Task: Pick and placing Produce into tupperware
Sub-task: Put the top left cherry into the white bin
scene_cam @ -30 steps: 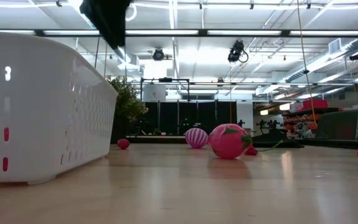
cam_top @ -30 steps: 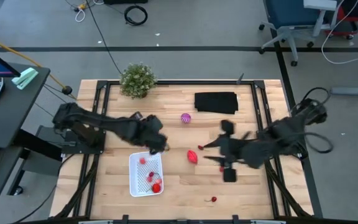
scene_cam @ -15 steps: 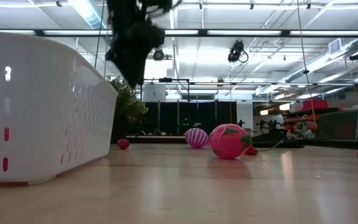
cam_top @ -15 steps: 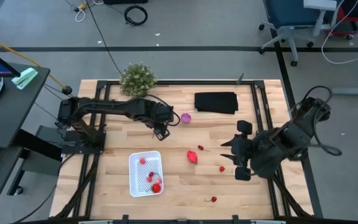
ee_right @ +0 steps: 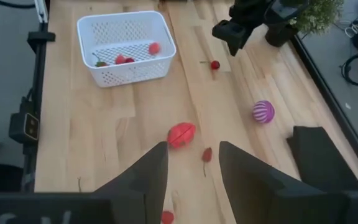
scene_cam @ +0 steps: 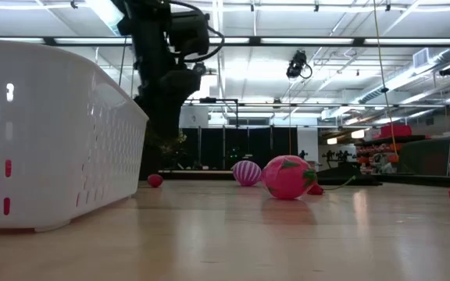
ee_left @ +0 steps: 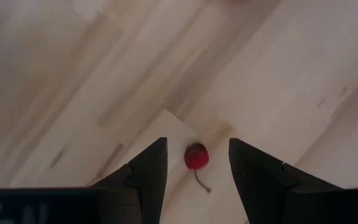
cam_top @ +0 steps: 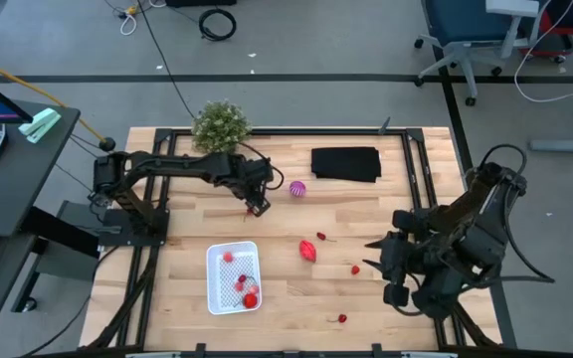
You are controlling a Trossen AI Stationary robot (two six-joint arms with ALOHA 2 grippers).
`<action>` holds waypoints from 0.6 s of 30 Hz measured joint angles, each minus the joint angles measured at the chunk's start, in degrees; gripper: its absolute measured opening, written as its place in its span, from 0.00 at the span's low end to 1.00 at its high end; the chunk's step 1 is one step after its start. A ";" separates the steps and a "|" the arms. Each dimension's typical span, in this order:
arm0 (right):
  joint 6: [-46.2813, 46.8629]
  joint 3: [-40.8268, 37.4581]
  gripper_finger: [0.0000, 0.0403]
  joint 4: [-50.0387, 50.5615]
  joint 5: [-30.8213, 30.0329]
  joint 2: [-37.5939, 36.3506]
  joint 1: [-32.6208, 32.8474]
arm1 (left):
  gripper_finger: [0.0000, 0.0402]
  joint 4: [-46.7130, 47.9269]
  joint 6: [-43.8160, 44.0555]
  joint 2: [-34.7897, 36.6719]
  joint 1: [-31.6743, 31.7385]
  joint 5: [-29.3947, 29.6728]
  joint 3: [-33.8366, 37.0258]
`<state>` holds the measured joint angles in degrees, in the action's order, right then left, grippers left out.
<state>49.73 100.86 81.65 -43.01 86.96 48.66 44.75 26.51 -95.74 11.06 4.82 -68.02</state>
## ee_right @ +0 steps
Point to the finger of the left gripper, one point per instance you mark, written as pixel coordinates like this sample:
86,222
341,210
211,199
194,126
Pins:
233,35
286,11

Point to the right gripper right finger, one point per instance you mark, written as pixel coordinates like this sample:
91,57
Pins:
259,193

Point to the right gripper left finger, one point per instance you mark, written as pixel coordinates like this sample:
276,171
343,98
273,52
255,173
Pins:
141,186

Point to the red toy raspberry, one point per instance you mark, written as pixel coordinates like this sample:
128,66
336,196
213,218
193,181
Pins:
167,217

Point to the red toy strawberry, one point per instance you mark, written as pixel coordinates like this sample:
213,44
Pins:
181,134

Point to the small pink-red toy fruit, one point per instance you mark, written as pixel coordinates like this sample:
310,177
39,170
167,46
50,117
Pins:
154,48

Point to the tiny red toy fruit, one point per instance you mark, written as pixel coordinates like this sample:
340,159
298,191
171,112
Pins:
130,60

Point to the small red toy fruit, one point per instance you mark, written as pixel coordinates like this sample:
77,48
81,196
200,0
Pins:
120,59

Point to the red toy cherry with stem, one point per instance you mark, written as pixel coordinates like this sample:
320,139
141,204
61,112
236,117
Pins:
215,65
100,64

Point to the potted green plant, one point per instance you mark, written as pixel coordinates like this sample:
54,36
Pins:
319,15

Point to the folded black cloth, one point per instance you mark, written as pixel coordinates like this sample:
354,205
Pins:
319,155

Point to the purple white striped ball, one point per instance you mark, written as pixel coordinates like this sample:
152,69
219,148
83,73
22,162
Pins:
263,111

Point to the white perforated plastic basket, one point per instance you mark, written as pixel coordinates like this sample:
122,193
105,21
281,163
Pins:
129,77

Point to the black table-level camera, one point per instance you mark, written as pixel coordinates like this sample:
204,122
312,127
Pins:
26,126

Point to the black metal table frame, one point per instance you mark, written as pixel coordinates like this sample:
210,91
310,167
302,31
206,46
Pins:
39,93

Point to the white bar on frame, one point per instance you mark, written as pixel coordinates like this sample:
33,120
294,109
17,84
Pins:
41,11

